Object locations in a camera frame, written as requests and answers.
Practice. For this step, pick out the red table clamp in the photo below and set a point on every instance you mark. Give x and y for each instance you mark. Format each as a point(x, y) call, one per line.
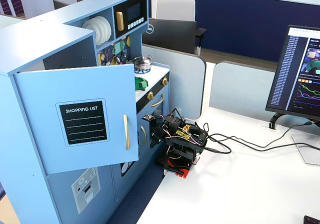
point(185, 172)

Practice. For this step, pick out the black keyboard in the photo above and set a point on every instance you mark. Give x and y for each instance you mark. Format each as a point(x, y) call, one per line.
point(312, 220)

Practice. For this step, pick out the blue toy kitchen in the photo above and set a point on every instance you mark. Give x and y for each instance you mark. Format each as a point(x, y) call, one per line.
point(50, 29)

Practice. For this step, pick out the blue shopping list fridge door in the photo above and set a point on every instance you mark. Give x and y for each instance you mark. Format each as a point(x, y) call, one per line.
point(37, 134)

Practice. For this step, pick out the black toy microwave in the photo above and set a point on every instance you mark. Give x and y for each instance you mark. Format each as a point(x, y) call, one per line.
point(135, 11)

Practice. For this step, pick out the computer monitor with lit screen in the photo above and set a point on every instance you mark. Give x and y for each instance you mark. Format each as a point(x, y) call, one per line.
point(295, 71)

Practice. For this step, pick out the steel pot with lid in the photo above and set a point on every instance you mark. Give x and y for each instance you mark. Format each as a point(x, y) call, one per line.
point(142, 62)

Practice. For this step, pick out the grey desk divider panel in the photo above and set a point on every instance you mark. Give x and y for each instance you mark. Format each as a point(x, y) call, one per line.
point(237, 89)
point(185, 79)

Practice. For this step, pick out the blue dishwasher door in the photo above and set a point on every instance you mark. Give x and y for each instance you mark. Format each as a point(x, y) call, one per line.
point(117, 184)

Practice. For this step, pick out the green round lid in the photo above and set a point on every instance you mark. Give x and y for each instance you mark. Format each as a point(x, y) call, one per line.
point(141, 84)

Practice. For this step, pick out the black Dell monitor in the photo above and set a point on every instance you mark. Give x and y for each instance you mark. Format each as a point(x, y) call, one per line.
point(172, 34)

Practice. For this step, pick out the blue freezer door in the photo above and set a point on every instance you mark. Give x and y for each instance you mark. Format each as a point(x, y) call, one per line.
point(62, 184)

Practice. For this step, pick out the white toy plate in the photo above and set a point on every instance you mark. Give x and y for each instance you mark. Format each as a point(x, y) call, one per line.
point(90, 29)
point(103, 31)
point(109, 29)

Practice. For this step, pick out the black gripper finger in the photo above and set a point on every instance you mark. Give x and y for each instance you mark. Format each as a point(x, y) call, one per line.
point(160, 141)
point(153, 143)

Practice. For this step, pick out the small camera circuit board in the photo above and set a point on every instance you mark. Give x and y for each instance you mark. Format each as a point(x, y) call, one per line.
point(148, 117)

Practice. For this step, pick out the gold stove knob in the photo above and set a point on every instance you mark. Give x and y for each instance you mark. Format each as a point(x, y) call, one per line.
point(164, 81)
point(150, 95)

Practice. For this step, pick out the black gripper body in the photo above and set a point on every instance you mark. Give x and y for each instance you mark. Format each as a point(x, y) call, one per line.
point(155, 137)

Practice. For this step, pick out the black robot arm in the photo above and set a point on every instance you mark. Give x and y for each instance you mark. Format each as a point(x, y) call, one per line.
point(185, 144)

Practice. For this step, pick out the silver monitor stand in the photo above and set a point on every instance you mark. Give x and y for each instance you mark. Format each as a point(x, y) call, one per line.
point(307, 156)

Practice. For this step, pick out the blue oven door with window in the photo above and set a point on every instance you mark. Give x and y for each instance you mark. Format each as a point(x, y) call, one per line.
point(165, 101)

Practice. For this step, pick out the grey office chair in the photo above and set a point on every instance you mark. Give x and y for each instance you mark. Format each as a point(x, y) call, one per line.
point(175, 9)

